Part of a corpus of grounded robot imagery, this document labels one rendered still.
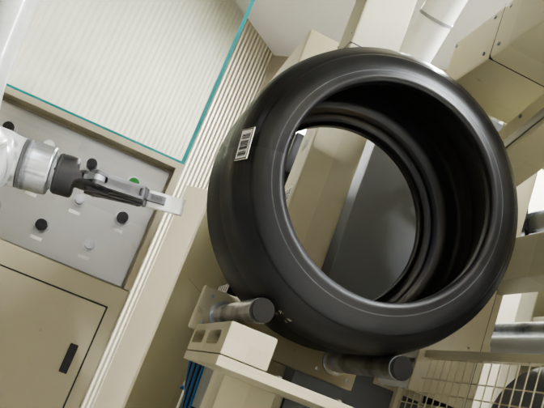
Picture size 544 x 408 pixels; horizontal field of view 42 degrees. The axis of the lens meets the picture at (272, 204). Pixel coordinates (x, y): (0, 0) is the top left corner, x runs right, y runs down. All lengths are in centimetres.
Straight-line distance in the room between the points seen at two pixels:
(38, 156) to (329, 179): 73
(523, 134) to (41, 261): 120
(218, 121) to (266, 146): 467
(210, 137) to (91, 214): 396
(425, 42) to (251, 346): 148
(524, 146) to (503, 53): 22
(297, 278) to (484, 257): 37
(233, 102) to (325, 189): 440
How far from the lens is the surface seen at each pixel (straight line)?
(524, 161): 175
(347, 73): 135
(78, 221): 195
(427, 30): 246
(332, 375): 165
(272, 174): 124
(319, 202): 170
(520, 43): 164
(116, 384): 546
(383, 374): 137
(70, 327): 187
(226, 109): 600
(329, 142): 174
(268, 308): 125
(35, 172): 129
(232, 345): 123
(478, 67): 175
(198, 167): 579
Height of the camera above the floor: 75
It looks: 15 degrees up
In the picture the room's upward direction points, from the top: 21 degrees clockwise
